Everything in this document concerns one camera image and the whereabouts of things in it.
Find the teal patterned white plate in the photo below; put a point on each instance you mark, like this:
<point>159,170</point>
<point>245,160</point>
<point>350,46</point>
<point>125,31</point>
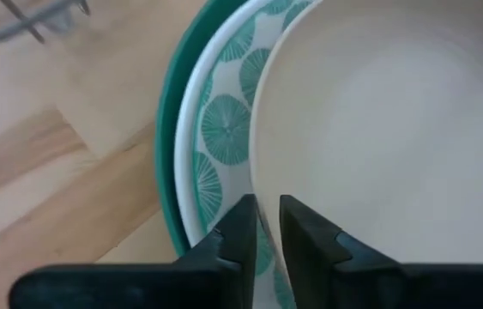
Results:
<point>224,129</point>

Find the beige plate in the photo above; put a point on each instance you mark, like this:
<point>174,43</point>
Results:
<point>387,129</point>

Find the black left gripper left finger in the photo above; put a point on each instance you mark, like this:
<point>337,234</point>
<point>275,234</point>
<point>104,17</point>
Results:
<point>207,279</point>

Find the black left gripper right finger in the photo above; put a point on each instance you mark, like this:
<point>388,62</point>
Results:
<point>331,274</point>

